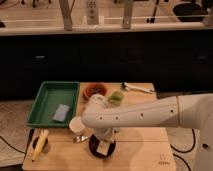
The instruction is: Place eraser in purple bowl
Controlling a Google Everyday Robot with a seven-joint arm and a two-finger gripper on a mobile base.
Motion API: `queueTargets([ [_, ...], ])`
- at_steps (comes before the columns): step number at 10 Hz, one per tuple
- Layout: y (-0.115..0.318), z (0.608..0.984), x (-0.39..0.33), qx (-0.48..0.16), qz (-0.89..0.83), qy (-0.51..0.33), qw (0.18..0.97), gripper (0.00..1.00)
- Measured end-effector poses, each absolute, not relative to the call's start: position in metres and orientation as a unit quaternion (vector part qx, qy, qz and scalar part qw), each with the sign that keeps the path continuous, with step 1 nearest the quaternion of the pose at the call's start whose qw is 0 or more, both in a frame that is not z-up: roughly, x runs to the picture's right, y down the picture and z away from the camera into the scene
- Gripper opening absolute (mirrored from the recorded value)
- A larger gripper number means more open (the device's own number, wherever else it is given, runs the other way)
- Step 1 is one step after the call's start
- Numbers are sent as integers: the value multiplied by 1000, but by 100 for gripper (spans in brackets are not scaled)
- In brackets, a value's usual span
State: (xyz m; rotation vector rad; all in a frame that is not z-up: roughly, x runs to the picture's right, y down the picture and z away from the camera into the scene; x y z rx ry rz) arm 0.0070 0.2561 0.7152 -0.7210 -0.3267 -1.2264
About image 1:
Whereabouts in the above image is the dark purple bowl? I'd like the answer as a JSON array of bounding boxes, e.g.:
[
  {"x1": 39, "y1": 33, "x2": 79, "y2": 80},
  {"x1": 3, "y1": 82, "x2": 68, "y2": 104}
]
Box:
[{"x1": 89, "y1": 135, "x2": 116, "y2": 158}]

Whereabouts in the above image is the white eraser block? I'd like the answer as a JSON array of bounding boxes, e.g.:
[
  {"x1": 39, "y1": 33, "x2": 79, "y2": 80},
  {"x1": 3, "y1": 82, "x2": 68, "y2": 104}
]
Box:
[{"x1": 97, "y1": 141, "x2": 109, "y2": 156}]

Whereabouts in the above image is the blue sponge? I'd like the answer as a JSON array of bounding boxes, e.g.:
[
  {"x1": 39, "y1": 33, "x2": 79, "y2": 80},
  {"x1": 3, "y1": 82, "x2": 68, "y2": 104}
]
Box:
[{"x1": 53, "y1": 104, "x2": 70, "y2": 122}]

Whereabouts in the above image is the black office chair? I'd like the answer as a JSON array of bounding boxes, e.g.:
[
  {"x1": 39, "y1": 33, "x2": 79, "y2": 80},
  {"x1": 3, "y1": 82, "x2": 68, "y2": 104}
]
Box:
[{"x1": 173, "y1": 2, "x2": 208, "y2": 22}]

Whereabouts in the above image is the black floor cable right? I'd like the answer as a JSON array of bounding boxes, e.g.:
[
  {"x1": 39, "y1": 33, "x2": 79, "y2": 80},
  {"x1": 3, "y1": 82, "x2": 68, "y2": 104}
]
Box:
[{"x1": 169, "y1": 128, "x2": 197, "y2": 171}]

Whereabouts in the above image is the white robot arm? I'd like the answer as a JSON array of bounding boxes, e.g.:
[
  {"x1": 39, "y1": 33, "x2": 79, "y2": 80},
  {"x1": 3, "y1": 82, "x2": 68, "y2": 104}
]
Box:
[{"x1": 82, "y1": 93, "x2": 213, "y2": 171}]

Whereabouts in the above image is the white cup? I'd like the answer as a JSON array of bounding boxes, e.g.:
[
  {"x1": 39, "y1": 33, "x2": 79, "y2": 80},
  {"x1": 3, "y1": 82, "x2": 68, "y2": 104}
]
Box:
[{"x1": 69, "y1": 116, "x2": 85, "y2": 135}]

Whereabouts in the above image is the black floor cable left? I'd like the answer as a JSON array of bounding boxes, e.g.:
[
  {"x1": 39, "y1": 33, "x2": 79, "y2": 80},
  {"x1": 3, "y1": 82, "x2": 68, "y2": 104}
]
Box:
[{"x1": 0, "y1": 127, "x2": 35, "y2": 156}]

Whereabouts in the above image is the black floor cable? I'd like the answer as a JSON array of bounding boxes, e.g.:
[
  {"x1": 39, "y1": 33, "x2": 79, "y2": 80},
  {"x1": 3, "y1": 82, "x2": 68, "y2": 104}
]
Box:
[
  {"x1": 0, "y1": 127, "x2": 35, "y2": 156},
  {"x1": 169, "y1": 128, "x2": 197, "y2": 171}
]

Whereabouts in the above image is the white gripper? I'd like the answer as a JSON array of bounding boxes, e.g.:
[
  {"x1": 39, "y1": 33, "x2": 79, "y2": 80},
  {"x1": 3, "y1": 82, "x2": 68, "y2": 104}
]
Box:
[{"x1": 94, "y1": 128, "x2": 114, "y2": 143}]

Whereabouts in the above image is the green plastic tray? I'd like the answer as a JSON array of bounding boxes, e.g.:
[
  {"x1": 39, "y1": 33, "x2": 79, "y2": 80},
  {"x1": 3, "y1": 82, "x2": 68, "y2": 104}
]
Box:
[{"x1": 26, "y1": 81, "x2": 80, "y2": 128}]

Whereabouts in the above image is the small black dish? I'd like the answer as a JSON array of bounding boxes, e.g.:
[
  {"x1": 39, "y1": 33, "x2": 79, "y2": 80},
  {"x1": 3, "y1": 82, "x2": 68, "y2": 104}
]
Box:
[{"x1": 32, "y1": 137, "x2": 48, "y2": 151}]

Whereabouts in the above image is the red bowl with beans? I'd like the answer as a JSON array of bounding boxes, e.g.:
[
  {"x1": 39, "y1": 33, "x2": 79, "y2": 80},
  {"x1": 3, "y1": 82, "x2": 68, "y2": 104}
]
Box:
[{"x1": 83, "y1": 83, "x2": 107, "y2": 100}]

